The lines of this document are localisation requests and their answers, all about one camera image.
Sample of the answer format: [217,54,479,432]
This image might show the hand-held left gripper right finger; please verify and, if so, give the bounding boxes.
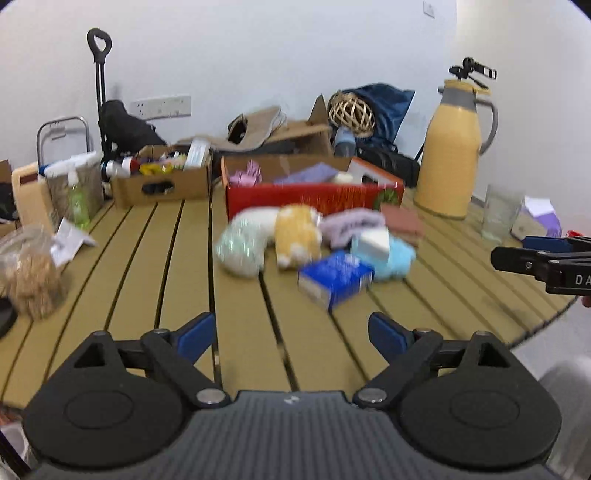
[353,311,513,409]

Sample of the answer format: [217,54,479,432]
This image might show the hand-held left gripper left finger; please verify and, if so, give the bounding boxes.
[74,311,232,409]

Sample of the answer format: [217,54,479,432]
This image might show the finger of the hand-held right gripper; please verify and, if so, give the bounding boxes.
[523,235,591,254]
[491,246,561,276]

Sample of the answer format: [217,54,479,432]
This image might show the blue monster plush toy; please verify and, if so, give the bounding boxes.
[351,235,417,283]

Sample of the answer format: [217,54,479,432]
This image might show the blue tissue box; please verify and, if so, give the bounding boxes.
[298,250,375,313]

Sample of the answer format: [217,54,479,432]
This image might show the iridescent white plastic bag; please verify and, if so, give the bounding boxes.
[215,206,280,279]

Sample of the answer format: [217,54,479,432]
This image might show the yellow and white plush toy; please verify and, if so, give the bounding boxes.
[274,204,324,270]

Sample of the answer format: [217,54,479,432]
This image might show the red cardboard box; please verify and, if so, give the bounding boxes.
[221,156,406,223]

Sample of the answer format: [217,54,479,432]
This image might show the purple tissue pack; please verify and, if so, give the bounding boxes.
[510,196,563,240]

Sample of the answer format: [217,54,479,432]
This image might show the clear glass cup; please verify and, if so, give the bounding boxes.
[481,184,525,245]

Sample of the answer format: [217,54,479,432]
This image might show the white sponge block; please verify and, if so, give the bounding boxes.
[358,227,392,261]

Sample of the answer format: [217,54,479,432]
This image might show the red-brown folded cloth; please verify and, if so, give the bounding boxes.
[379,204,426,248]

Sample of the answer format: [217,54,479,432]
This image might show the lilac fluffy towel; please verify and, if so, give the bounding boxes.
[318,208,387,248]

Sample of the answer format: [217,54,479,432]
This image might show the yellow thermos jug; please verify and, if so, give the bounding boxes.
[413,79,499,220]

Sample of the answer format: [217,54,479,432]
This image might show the small brown cardboard box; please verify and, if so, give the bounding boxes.
[111,144,213,209]

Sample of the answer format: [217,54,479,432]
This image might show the white paper sheet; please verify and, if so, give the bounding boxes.
[50,218,98,267]

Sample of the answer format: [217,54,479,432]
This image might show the pink satin ribbon bow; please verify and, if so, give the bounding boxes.
[229,161,263,186]

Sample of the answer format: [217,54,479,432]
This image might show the clear bag of snacks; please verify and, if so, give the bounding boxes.
[0,226,70,321]

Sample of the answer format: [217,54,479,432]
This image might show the green hand sanitiser bottle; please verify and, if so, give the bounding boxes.
[67,168,91,230]

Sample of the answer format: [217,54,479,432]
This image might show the purple knit pouch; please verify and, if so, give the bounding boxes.
[274,162,340,185]

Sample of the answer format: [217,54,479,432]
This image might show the white packet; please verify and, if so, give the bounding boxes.
[184,138,211,171]

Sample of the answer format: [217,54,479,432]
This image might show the clear storage basket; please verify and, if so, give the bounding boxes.
[39,152,105,223]

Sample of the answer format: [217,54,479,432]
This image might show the white bottle with red cap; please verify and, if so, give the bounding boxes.
[105,157,141,179]

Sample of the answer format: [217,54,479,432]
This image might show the black tripod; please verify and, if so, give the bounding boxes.
[449,57,498,95]

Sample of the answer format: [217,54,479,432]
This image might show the blue velvet bag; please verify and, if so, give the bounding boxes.
[341,83,415,149]

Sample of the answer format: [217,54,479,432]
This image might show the blue baby bottle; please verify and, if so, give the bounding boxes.
[333,126,357,158]

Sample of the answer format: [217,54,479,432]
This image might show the dark grey quilted cloth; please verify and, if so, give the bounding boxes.
[210,141,298,158]

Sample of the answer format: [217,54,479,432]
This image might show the beige fleece slipper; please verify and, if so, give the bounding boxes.
[178,105,283,152]

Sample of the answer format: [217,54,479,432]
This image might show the brown open cardboard box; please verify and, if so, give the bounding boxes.
[265,93,335,158]

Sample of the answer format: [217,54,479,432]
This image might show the black trolley bag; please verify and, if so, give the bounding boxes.
[98,99,167,154]

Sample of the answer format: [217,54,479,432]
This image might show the beige box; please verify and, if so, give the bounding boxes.
[11,162,57,232]

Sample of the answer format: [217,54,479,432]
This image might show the wicker ball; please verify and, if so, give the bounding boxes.
[328,91,376,138]

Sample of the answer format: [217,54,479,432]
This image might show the chrome metal rack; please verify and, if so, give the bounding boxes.
[37,116,91,167]

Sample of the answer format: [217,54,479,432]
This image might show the white wall socket strip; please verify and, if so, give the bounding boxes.
[129,95,192,119]

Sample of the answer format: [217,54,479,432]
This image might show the black trolley handle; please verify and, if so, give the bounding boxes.
[87,28,113,153]

